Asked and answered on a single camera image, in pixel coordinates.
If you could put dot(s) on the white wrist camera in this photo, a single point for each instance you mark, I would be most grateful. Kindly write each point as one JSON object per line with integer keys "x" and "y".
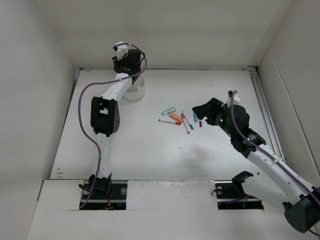
{"x": 121, "y": 48}
{"x": 233, "y": 96}

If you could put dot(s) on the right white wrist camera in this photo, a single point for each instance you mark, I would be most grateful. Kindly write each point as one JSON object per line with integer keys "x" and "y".
{"x": 233, "y": 96}

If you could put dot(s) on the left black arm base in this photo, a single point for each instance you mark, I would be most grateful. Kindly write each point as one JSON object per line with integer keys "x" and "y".
{"x": 103, "y": 194}

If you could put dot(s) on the blue capped white marker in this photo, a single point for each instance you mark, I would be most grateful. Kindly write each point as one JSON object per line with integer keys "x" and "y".
{"x": 188, "y": 122}

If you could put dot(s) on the white round divided container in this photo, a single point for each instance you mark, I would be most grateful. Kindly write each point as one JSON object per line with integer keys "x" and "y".
{"x": 136, "y": 91}

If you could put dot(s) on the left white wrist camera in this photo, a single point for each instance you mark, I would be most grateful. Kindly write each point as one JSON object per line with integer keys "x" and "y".
{"x": 121, "y": 48}

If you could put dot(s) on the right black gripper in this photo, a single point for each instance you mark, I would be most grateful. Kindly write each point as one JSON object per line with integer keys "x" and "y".
{"x": 208, "y": 109}

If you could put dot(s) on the red capped white marker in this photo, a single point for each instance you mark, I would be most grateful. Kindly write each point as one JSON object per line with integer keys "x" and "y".
{"x": 169, "y": 122}

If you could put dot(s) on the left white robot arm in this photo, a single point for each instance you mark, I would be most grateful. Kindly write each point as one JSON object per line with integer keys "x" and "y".
{"x": 105, "y": 118}

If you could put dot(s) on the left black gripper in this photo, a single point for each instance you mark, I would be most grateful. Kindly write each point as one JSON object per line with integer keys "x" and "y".
{"x": 117, "y": 62}

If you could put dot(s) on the pink capped white marker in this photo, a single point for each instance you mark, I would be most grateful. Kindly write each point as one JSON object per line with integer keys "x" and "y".
{"x": 186, "y": 126}

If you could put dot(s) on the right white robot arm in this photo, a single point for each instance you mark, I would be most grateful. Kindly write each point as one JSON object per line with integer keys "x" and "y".
{"x": 275, "y": 183}

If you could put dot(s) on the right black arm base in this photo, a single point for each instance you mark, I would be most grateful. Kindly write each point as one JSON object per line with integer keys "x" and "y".
{"x": 231, "y": 196}

